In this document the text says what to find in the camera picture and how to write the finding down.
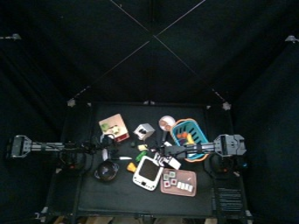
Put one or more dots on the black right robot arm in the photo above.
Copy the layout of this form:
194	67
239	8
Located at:
218	145

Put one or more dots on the pink tray with tiles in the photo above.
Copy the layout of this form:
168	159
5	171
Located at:
179	182

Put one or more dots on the white pink toy ladle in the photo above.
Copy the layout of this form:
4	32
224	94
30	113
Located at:
166	123

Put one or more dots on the yellow orange toy wedge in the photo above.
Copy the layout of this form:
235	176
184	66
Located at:
131	167

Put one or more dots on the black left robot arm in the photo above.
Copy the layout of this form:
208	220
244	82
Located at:
43	146

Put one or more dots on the green toy vegetable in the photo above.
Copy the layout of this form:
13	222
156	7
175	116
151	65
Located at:
140	156

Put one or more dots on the pale yellow toy piece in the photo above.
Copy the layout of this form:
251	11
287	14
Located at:
142	147

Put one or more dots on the white game controller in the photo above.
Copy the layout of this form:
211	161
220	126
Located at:
148	172

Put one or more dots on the white grey toy cube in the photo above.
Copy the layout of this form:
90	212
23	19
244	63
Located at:
144	131

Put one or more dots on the grey frame bracket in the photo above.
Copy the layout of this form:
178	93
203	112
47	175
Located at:
71	102
291	38
226	106
13	37
148	102

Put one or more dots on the zebra striped card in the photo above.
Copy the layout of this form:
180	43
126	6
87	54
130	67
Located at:
166	160

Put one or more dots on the black toy pan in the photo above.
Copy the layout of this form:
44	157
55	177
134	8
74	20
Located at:
106	171

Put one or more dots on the orange toy food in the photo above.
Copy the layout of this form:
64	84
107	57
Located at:
182	135

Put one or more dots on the blue basket orange rim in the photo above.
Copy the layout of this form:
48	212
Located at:
194	131

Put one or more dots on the white small utensil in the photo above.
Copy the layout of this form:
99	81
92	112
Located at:
104	154

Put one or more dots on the colourful picture card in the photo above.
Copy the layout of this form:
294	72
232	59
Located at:
112	125

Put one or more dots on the yellow toy food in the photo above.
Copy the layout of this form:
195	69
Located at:
190	138

